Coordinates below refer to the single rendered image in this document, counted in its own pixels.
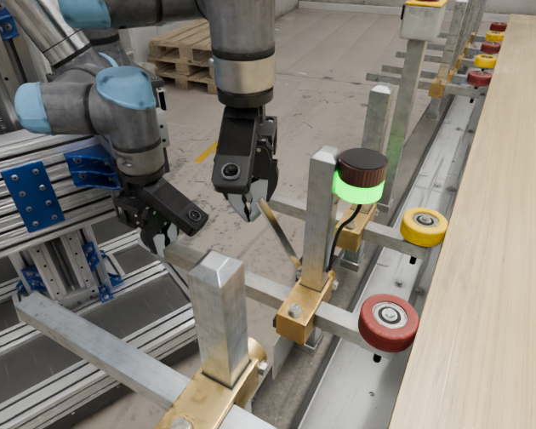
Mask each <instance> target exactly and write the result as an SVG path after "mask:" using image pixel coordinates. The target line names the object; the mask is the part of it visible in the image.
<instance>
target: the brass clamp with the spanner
mask: <svg viewBox="0 0 536 429"><path fill-rule="evenodd" d="M336 280H337V278H336V275H335V273H334V271H333V270H332V269H331V271H329V274H328V280H327V282H326V283H325V284H324V286H323V287H322V290H321V291H317V290H315V289H312V288H309V287H307V286H304V285H303V284H301V277H300V279H299V281H298V282H297V283H296V284H295V286H294V288H293V289H292V291H291V292H290V294H289V295H288V297H287V299H286V300H285V301H284V302H283V303H282V305H281V307H280V308H279V310H278V311H277V328H276V333H277V334H279V335H282V336H284V337H286V338H288V339H290V340H293V341H295V342H297V343H299V344H301V345H302V346H303V345H304V344H305V343H306V341H307V339H308V338H309V336H310V334H311V331H312V330H313V329H314V327H315V326H314V318H315V313H316V311H317V309H318V307H319V306H320V305H321V303H322V301H323V302H326V303H328V301H329V299H330V297H331V294H332V290H333V289H334V290H336V289H337V288H338V284H339V283H338V282H336ZM292 304H298V305H299V306H300V309H301V311H302V314H301V316H300V317H297V318H293V317H290V316H289V315H288V309H289V308H290V305H292Z"/></svg>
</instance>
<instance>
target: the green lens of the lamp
mask: <svg viewBox="0 0 536 429"><path fill-rule="evenodd" d="M384 183H385V181H384V182H383V183H381V184H380V185H379V186H376V187H373V188H357V187H353V186H349V185H347V184H346V183H344V182H343V181H342V180H341V179H340V178H339V177H338V174H337V180H336V187H335V191H336V193H337V194H338V195H339V196H340V197H341V198H343V199H344V200H345V201H348V202H351V203H360V204H366V203H374V202H376V201H378V200H379V199H380V198H381V195H382V191H383V187H384Z"/></svg>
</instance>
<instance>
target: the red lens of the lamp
mask: <svg viewBox="0 0 536 429"><path fill-rule="evenodd" d="M346 151H348V150H346ZM346 151H345V152H346ZM343 153H344V152H342V153H341V154H340V155H339V166H338V177H339V178H340V179H341V180H342V181H344V182H345V183H347V184H350V185H353V186H360V187H372V186H377V185H380V184H381V183H383V182H384V180H385V176H386V171H387V167H388V159H387V157H386V156H385V155H383V154H382V153H380V154H382V155H383V156H384V157H385V161H386V163H385V166H383V167H382V168H380V169H375V170H361V169H354V168H352V167H350V166H348V165H347V164H345V163H344V162H343V160H342V155H343Z"/></svg>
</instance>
